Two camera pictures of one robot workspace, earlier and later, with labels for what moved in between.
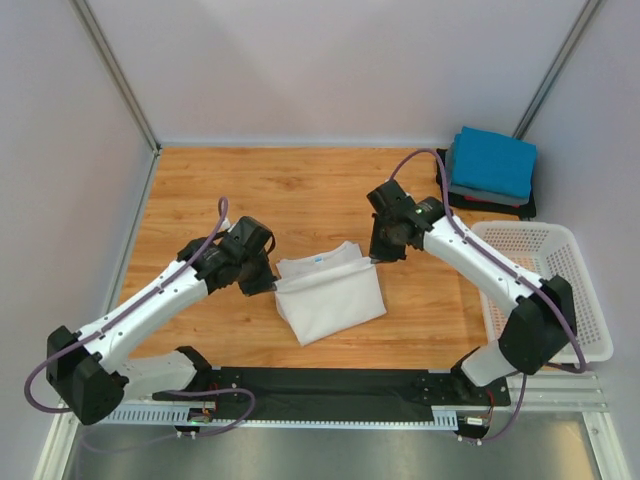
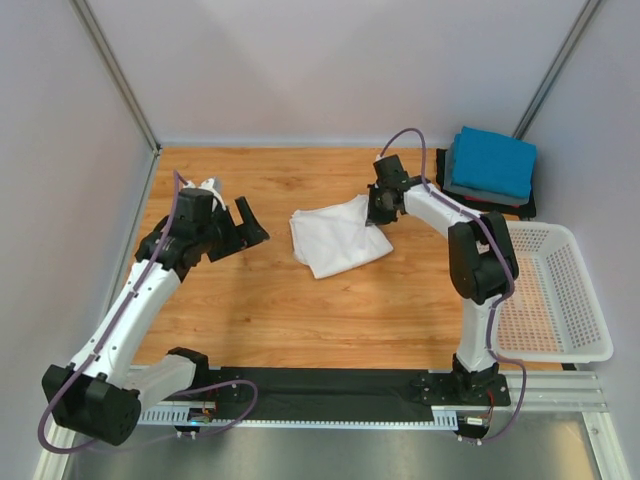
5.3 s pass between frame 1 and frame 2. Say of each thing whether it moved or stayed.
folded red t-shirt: stayed
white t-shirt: moved
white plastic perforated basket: stayed
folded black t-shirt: stayed
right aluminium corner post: stayed
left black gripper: moved
